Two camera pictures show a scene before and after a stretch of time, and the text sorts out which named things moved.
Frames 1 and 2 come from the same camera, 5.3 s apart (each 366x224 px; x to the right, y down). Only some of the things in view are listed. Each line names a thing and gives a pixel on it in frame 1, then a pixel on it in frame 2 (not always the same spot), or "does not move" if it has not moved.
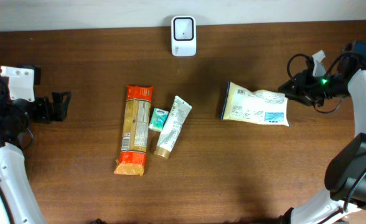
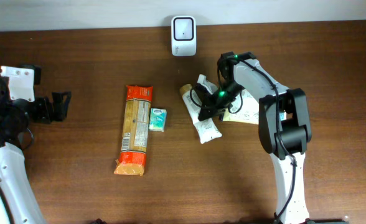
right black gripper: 299,89 -> 208,104
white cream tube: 171,127 -> 207,129
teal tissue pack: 158,119 does not move
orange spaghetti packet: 135,132 does not move
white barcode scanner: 183,38 does not move
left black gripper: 61,105 does not move
